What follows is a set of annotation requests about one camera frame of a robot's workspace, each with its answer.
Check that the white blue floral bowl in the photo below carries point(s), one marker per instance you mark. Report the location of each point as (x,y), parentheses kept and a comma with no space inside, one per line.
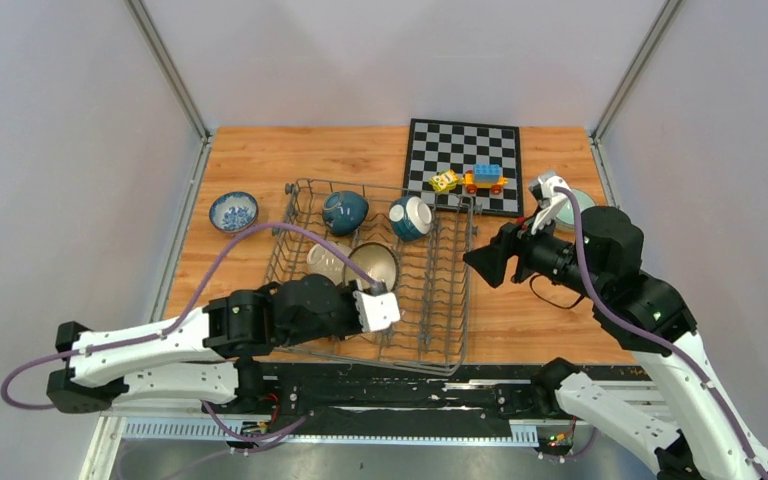
(233,212)

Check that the black white chessboard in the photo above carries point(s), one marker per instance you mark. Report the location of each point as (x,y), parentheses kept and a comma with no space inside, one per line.
(439,146)

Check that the yellow toy block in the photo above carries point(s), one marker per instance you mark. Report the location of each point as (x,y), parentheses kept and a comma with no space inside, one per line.
(445,181)

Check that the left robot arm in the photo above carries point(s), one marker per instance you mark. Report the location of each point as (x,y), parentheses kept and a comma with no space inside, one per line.
(210,355)

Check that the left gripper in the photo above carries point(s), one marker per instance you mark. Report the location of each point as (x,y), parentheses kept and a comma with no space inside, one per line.
(348,291)

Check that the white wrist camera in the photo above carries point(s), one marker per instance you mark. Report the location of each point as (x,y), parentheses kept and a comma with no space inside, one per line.
(376,312)
(549,202)

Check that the beige bowl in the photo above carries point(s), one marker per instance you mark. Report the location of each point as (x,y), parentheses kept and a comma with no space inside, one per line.
(322,261)

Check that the dark blue bowl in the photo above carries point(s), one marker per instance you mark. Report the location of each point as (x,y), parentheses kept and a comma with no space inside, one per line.
(344,212)

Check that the dark patterned bowl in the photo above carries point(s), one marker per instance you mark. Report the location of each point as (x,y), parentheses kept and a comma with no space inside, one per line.
(378,261)

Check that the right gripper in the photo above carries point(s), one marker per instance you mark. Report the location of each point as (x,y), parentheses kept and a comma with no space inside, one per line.
(511,239)

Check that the blue orange toy car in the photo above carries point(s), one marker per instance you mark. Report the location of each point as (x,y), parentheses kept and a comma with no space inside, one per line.
(484,177)

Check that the teal white bowl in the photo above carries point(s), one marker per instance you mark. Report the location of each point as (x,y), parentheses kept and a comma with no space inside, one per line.
(410,218)

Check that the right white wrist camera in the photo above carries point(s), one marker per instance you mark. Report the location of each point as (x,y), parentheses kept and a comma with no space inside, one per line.
(549,202)

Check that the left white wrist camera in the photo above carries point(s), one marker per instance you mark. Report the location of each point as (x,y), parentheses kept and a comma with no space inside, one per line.
(376,312)

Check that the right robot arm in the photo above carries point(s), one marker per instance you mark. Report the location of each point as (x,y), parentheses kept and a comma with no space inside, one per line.
(706,438)

